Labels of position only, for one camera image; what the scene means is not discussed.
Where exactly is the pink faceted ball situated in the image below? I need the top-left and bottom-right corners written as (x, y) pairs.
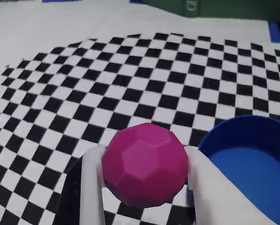
top-left (101, 122), bottom-right (189, 209)

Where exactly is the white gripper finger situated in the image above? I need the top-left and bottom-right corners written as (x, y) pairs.
top-left (188, 147), bottom-right (280, 225)
top-left (80, 145), bottom-right (107, 225)

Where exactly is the blue tape strip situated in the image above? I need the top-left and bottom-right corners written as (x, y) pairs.
top-left (268, 22), bottom-right (280, 44)

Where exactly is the black white checkerboard mat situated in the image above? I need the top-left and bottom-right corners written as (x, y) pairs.
top-left (0, 2), bottom-right (280, 225)

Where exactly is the blue round box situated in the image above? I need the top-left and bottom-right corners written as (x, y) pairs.
top-left (197, 114), bottom-right (280, 225)

